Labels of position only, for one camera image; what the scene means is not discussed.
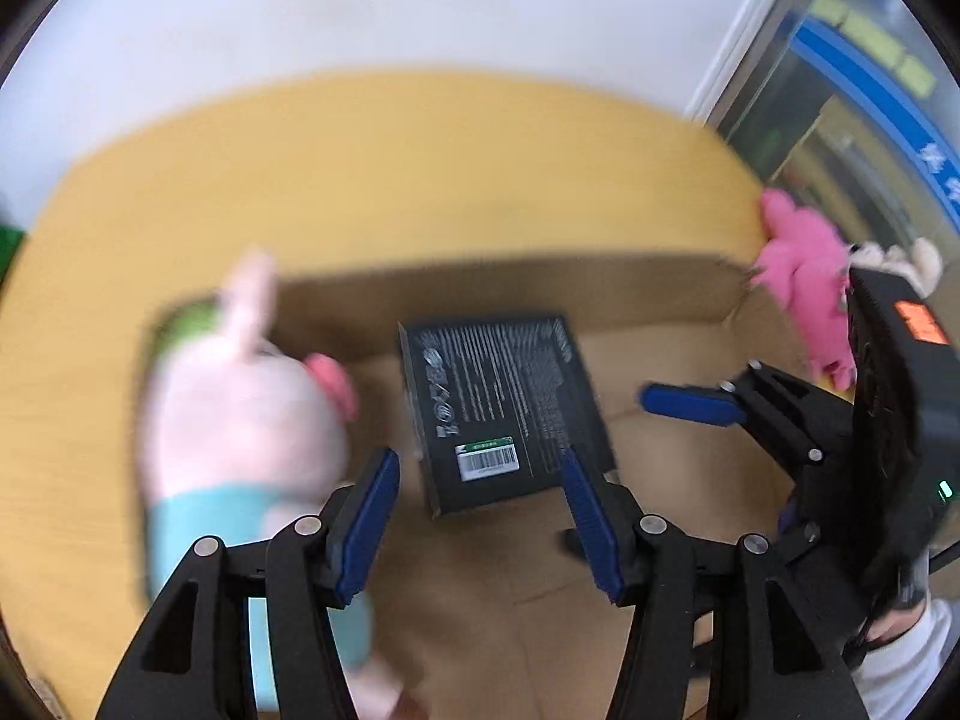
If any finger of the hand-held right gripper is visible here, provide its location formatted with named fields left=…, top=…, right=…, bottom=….
left=776, top=465, right=856, bottom=567
left=637, top=361, right=854, bottom=470

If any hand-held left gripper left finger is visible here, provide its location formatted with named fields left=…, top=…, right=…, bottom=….
left=94, top=446, right=402, bottom=720

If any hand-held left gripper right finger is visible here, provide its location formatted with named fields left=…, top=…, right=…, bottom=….
left=559, top=446, right=860, bottom=720

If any shallow cardboard box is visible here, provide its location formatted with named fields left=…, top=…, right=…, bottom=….
left=142, top=251, right=848, bottom=720

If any black printed box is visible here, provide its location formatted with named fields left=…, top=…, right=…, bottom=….
left=397, top=315, right=617, bottom=520

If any pink and teal pig plush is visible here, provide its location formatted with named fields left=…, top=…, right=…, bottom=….
left=139, top=247, right=410, bottom=720

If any person's right forearm white sleeve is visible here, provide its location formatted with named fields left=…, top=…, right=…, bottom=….
left=847, top=596, right=955, bottom=720

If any cream plush toy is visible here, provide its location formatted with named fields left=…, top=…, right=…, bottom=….
left=847, top=236, right=944, bottom=295

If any pink bear plush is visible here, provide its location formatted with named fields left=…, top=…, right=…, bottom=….
left=750, top=187, right=857, bottom=392

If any green mat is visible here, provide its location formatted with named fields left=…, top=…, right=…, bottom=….
left=0, top=225, right=28, bottom=287

